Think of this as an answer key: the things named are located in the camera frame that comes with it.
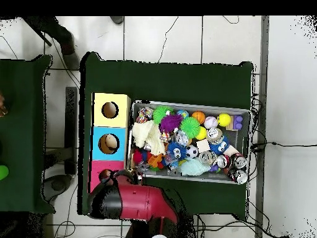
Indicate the person's hand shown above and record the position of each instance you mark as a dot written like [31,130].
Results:
[2,105]

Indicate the cream muslin cloth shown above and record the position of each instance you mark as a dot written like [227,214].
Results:
[143,135]

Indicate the green spiky ball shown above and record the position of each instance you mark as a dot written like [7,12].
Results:
[190,127]
[160,114]

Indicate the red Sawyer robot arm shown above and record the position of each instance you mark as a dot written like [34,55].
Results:
[138,201]

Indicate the wooden box with three holes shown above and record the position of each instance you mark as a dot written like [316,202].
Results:
[110,131]

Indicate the shallow clear mesh bin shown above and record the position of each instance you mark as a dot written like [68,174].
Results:
[242,176]

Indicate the side table with green cloth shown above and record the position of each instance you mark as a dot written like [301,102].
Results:
[22,134]

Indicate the small green object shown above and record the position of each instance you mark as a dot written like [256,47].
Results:
[2,172]

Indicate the person's leg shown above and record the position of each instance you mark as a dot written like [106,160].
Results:
[49,27]

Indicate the orange plastic toy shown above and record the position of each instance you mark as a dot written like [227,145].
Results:
[154,160]

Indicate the purple spiky ball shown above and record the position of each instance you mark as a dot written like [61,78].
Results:
[170,123]

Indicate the small blue fuzzy toy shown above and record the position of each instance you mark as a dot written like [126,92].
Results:
[175,150]

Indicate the small soccer ball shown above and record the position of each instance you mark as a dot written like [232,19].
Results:
[191,151]

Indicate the orange basketball toy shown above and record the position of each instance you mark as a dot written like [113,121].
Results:
[198,117]

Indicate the yellow tennis ball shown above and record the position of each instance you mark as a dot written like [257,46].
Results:
[201,133]

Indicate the mint green cloth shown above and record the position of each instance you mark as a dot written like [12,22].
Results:
[195,167]

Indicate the white baseball toy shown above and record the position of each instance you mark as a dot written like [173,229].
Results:
[211,122]

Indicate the blue fuzzy monster toy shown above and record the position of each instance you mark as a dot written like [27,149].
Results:
[219,146]

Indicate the smooth yellow ball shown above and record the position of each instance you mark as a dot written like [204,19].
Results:
[224,119]

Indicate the black power adapter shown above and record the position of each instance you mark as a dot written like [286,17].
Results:
[257,147]

